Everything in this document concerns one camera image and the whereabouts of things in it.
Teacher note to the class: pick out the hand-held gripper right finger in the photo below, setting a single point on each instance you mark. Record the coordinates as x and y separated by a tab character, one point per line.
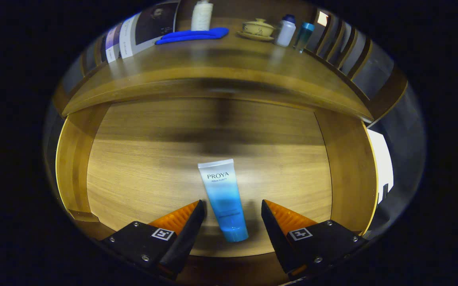
276	234

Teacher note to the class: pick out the blue folded cloth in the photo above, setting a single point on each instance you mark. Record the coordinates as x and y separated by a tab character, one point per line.
193	35

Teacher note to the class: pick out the white bottle with blue cap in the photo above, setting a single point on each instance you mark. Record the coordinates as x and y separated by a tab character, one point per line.
285	31

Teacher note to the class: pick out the wooden drawer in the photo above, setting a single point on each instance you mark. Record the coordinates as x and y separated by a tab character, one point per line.
145	171

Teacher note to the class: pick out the purple book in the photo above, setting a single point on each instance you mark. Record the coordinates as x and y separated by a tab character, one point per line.
113	43

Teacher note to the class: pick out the white pump bottle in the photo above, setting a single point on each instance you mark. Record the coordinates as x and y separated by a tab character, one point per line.
202	16

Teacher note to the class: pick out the blue and white cosmetic tube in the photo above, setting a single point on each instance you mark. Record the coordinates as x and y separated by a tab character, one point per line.
225	198

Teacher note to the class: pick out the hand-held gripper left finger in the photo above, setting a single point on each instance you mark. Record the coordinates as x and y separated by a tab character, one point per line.
187	234

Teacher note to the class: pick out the yellow lidded teacup with saucer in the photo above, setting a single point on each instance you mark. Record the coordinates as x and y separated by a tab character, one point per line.
257	28

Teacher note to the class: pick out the white book with portrait cover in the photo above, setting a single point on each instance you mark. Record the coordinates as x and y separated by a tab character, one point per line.
149	29

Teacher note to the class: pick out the white plastic drawer unit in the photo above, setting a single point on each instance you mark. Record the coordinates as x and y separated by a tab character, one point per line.
382	167

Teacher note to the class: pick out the slim teal bottle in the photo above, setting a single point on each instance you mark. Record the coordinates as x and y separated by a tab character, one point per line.
303	37

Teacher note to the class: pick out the wooden countertop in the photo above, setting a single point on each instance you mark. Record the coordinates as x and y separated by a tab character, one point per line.
213	63

